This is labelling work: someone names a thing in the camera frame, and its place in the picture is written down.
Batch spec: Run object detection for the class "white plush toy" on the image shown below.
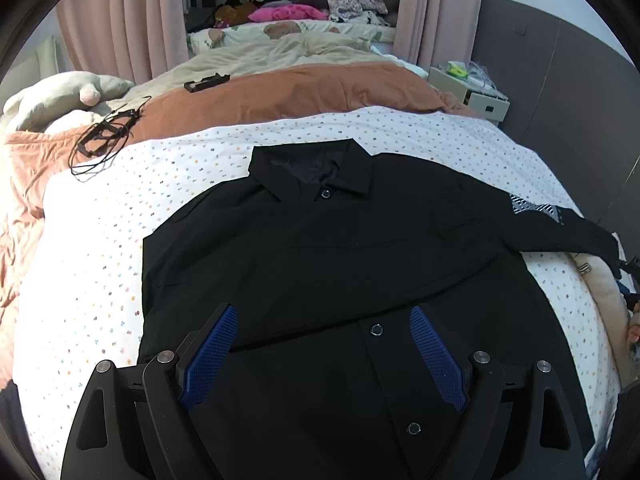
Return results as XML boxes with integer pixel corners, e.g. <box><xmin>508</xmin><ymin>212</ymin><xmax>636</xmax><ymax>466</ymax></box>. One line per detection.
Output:
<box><xmin>2</xmin><ymin>71</ymin><xmax>136</xmax><ymax>133</ymax></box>

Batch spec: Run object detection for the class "bear print blanket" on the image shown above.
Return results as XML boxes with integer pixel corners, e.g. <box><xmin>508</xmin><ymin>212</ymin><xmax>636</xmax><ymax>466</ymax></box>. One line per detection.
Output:
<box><xmin>187</xmin><ymin>20</ymin><xmax>396</xmax><ymax>55</ymax></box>

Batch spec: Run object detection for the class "black frame with cord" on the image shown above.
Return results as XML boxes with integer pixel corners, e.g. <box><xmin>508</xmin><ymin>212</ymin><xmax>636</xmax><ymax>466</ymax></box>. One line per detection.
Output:
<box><xmin>69</xmin><ymin>95</ymin><xmax>153</xmax><ymax>183</ymax></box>

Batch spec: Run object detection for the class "dark plush toy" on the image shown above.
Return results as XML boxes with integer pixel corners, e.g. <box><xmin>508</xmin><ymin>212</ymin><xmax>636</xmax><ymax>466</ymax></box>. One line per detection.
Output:
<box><xmin>215</xmin><ymin>0</ymin><xmax>283</xmax><ymax>28</ymax></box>

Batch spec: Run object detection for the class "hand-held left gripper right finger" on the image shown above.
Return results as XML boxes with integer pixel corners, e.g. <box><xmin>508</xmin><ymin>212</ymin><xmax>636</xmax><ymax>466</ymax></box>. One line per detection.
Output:
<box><xmin>407</xmin><ymin>304</ymin><xmax>588</xmax><ymax>480</ymax></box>

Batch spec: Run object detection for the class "orange-brown quilt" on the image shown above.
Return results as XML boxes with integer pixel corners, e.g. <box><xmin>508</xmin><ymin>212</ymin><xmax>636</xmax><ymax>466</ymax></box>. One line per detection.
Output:
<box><xmin>0</xmin><ymin>62</ymin><xmax>481</xmax><ymax>341</ymax></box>

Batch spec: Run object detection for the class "beige quilt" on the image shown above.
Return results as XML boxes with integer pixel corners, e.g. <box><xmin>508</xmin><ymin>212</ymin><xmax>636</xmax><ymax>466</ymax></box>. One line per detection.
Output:
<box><xmin>125</xmin><ymin>32</ymin><xmax>401</xmax><ymax>92</ymax></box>

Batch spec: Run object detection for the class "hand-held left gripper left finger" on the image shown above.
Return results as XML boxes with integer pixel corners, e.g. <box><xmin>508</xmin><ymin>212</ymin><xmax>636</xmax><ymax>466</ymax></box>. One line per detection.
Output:
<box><xmin>60</xmin><ymin>303</ymin><xmax>241</xmax><ymax>480</ymax></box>

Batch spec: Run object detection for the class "small black bracket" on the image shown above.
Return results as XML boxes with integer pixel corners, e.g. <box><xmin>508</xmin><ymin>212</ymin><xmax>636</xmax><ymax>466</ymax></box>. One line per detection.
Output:
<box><xmin>183</xmin><ymin>74</ymin><xmax>231</xmax><ymax>94</ymax></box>

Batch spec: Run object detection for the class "grey padded headboard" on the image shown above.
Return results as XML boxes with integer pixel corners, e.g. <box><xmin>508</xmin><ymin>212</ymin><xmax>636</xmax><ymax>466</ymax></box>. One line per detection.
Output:
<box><xmin>470</xmin><ymin>0</ymin><xmax>640</xmax><ymax>241</ymax></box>

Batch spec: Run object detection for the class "white nightstand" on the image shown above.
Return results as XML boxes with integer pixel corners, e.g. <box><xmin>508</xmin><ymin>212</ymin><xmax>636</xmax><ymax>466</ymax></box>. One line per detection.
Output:
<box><xmin>427</xmin><ymin>62</ymin><xmax>511</xmax><ymax>126</ymax></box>

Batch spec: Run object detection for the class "floral patterned cloth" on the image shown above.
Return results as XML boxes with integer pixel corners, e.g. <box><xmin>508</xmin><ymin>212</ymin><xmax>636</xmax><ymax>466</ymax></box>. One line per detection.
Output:
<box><xmin>282</xmin><ymin>0</ymin><xmax>388</xmax><ymax>23</ymax></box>

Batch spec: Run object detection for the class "white floral bedsheet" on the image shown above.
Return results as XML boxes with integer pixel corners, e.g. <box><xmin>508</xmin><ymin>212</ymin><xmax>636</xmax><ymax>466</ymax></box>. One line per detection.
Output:
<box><xmin>10</xmin><ymin>105</ymin><xmax>626</xmax><ymax>480</ymax></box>

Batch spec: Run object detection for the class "pink curtain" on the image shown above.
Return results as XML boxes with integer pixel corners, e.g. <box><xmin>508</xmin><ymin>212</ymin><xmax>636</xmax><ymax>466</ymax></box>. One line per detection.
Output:
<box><xmin>55</xmin><ymin>0</ymin><xmax>191</xmax><ymax>83</ymax></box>
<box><xmin>397</xmin><ymin>0</ymin><xmax>483</xmax><ymax>68</ymax></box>

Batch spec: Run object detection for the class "beige pillow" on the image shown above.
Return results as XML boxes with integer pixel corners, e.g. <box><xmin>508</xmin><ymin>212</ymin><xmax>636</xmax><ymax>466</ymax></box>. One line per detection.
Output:
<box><xmin>572</xmin><ymin>252</ymin><xmax>636</xmax><ymax>386</ymax></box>

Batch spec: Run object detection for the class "black jacket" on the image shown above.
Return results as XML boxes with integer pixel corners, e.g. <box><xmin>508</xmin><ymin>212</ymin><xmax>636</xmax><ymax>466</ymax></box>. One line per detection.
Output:
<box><xmin>137</xmin><ymin>140</ymin><xmax>623</xmax><ymax>480</ymax></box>

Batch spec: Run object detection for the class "bright pink cloth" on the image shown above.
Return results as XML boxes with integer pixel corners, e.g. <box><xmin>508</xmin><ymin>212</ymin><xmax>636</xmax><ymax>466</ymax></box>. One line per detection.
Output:
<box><xmin>248</xmin><ymin>4</ymin><xmax>328</xmax><ymax>23</ymax></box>

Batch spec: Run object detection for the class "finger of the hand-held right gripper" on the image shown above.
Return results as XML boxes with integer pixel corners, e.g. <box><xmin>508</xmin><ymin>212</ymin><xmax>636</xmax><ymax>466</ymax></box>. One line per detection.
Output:
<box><xmin>618</xmin><ymin>256</ymin><xmax>640</xmax><ymax>311</ymax></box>

